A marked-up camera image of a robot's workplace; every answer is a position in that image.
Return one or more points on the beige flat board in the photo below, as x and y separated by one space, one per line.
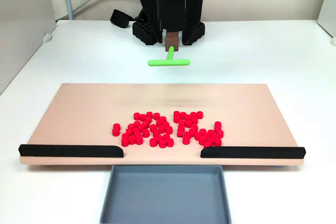
78 116

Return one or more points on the small white round knob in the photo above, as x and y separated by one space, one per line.
334 41

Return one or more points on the red plastic disc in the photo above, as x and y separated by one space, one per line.
131 140
182 124
115 131
166 137
218 142
188 117
116 126
153 128
138 140
194 128
162 143
182 115
140 128
188 123
176 119
124 142
135 131
203 131
180 129
198 136
147 120
125 137
143 117
179 133
218 124
156 116
149 115
165 125
161 129
211 133
220 133
153 142
176 114
136 116
136 136
210 140
199 115
128 132
162 119
205 136
155 133
187 135
145 133
130 127
218 129
169 142
192 131
194 121
193 115
168 130
215 136
159 123
207 144
144 125
186 140
136 124
202 140

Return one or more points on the white panel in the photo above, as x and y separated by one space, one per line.
329 3

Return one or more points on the black rail strip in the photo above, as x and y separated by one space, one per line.
252 152
68 151

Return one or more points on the beige cabinet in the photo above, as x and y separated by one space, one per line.
23 24

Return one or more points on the grey square tray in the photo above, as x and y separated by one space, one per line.
165 197

